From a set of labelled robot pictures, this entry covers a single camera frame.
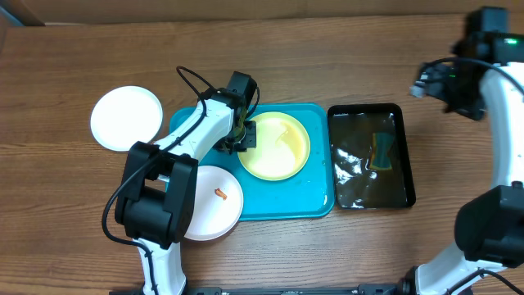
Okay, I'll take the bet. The pale yellow plate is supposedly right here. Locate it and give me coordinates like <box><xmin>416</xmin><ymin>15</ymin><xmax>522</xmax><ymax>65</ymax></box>
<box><xmin>238</xmin><ymin>111</ymin><xmax>310</xmax><ymax>181</ymax></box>

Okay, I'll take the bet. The green and yellow sponge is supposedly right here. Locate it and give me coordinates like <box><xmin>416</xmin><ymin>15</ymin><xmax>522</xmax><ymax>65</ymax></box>
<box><xmin>369</xmin><ymin>133</ymin><xmax>395</xmax><ymax>170</ymax></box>

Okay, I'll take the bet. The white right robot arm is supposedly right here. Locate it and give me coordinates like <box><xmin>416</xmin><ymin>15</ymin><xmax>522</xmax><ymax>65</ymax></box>
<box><xmin>396</xmin><ymin>30</ymin><xmax>523</xmax><ymax>294</ymax></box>

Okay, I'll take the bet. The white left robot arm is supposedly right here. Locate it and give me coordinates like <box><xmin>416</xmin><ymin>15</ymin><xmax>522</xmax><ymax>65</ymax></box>
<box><xmin>102</xmin><ymin>84</ymin><xmax>260</xmax><ymax>294</ymax></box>

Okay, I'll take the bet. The teal plastic tray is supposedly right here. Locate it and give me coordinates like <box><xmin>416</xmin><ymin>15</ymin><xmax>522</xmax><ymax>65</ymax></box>
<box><xmin>168</xmin><ymin>102</ymin><xmax>336</xmax><ymax>222</ymax></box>

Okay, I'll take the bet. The black water tray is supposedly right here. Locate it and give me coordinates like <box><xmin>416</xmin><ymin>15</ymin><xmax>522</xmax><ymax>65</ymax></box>
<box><xmin>327</xmin><ymin>103</ymin><xmax>417</xmax><ymax>210</ymax></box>

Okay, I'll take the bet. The white plate with red stain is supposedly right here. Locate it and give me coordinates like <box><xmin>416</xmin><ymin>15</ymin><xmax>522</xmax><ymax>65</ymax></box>
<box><xmin>165</xmin><ymin>166</ymin><xmax>244</xmax><ymax>243</ymax></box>

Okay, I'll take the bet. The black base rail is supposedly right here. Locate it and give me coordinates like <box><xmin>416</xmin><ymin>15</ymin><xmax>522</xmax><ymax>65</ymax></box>
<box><xmin>108</xmin><ymin>282</ymin><xmax>474</xmax><ymax>295</ymax></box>

